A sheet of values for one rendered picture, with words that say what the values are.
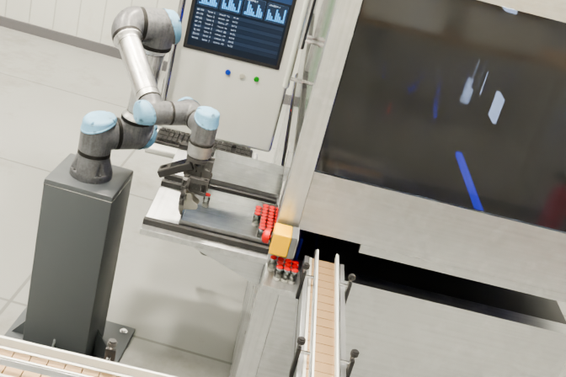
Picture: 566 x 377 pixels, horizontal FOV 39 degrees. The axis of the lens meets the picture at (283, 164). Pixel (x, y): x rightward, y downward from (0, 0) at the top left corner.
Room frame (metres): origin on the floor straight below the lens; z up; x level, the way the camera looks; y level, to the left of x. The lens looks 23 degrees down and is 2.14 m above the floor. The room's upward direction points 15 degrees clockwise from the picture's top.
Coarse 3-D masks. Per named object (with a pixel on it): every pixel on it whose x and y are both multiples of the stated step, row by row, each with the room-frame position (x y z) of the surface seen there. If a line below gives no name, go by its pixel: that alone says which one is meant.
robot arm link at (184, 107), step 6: (174, 102) 2.31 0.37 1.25; (180, 102) 2.32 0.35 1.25; (186, 102) 2.34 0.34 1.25; (192, 102) 2.35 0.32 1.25; (180, 108) 2.30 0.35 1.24; (186, 108) 2.31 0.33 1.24; (192, 108) 2.31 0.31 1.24; (180, 114) 2.29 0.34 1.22; (186, 114) 2.30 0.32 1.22; (174, 120) 2.28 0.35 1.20; (180, 120) 2.29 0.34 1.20; (186, 120) 2.29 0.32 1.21
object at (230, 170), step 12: (216, 156) 2.81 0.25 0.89; (228, 156) 2.81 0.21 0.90; (240, 156) 2.81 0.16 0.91; (216, 168) 2.71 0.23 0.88; (228, 168) 2.74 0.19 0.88; (240, 168) 2.77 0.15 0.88; (252, 168) 2.80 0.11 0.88; (264, 168) 2.82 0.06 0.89; (276, 168) 2.82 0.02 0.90; (216, 180) 2.55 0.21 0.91; (228, 180) 2.64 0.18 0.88; (240, 180) 2.67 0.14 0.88; (252, 180) 2.69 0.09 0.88; (264, 180) 2.72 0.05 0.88; (276, 180) 2.75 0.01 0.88; (252, 192) 2.56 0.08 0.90; (264, 192) 2.56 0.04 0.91; (276, 192) 2.65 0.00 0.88
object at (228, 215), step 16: (208, 192) 2.47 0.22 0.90; (224, 192) 2.47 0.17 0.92; (208, 208) 2.39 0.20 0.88; (224, 208) 2.42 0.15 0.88; (240, 208) 2.45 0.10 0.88; (192, 224) 2.21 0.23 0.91; (208, 224) 2.29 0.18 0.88; (224, 224) 2.32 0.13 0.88; (240, 224) 2.34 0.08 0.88; (256, 240) 2.22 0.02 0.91
